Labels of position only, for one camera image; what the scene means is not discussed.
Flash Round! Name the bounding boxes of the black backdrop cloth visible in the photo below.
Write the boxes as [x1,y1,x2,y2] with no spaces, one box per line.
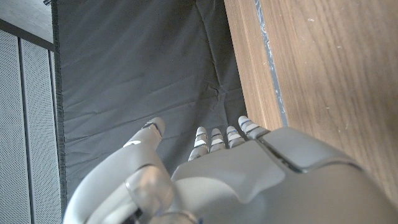
[51,0,249,215]

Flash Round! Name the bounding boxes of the grey tape line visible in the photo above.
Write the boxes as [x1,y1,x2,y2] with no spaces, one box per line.
[254,0,289,128]

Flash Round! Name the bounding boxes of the perforated grey metal panel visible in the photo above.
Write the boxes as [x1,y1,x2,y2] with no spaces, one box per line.
[0,28,63,224]

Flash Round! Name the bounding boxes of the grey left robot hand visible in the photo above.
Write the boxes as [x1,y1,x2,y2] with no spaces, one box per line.
[62,115,398,224]

